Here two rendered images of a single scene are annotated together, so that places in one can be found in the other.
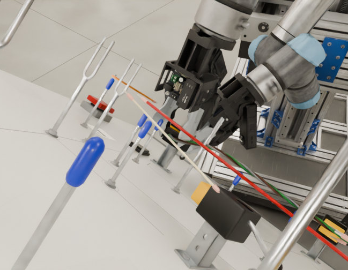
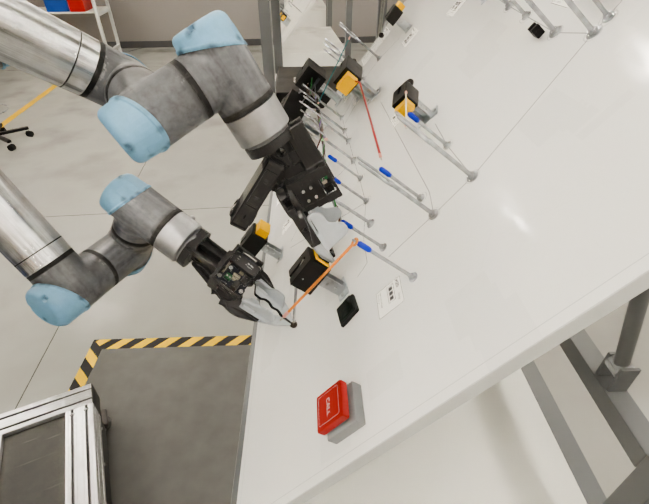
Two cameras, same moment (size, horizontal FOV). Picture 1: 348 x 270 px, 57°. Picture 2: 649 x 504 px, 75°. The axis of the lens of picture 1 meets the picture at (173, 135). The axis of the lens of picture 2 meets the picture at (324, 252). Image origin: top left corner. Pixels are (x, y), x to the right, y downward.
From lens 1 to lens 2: 0.86 m
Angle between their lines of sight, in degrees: 85
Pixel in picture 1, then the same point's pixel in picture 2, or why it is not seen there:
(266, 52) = (85, 274)
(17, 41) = not seen: outside the picture
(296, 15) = (35, 218)
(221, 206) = (410, 90)
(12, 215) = (518, 51)
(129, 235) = (461, 98)
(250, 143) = not seen: hidden behind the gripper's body
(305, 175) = (40, 478)
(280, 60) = (161, 202)
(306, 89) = not seen: hidden behind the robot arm
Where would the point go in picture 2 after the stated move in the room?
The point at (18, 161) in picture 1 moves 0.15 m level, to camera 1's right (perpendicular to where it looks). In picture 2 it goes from (509, 94) to (419, 74)
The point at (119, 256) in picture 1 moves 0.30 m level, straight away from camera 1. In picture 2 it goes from (474, 76) to (447, 146)
